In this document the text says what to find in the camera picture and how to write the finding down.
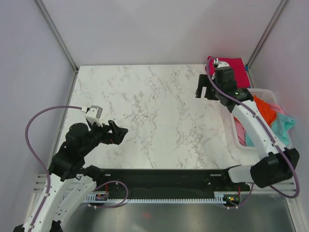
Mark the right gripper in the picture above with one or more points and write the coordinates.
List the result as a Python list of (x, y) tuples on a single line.
[(204, 80)]

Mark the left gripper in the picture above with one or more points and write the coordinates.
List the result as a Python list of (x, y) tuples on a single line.
[(119, 132)]

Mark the orange t-shirt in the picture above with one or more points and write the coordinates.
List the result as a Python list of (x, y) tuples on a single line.
[(265, 110)]

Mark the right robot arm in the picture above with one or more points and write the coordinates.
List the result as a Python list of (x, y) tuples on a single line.
[(277, 162)]

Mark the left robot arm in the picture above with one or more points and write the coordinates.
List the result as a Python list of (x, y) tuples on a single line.
[(68, 183)]

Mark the folded magenta t-shirt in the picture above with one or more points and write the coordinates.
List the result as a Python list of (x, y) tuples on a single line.
[(239, 71)]

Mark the pink t-shirt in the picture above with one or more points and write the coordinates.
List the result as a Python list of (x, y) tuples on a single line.
[(277, 107)]

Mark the white laundry basket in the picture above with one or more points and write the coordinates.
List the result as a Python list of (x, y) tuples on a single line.
[(267, 96)]

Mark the teal t-shirt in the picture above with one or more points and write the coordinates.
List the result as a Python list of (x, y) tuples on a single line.
[(279, 123)]

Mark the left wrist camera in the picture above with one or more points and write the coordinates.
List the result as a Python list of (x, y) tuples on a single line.
[(94, 113)]

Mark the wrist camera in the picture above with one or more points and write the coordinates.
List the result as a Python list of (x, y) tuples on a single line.
[(94, 113), (219, 63)]

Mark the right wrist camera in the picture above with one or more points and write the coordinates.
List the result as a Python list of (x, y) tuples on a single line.
[(219, 63)]

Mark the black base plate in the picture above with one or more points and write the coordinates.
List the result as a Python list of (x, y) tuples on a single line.
[(163, 183)]

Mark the white cable duct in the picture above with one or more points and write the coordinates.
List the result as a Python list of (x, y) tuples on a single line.
[(217, 198)]

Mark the right aluminium frame post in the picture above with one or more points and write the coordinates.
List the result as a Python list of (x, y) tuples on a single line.
[(267, 31)]

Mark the aluminium frame post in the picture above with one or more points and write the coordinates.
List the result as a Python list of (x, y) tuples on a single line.
[(55, 32), (267, 31)]

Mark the left aluminium frame post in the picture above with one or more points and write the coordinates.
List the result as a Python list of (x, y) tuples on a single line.
[(55, 32)]

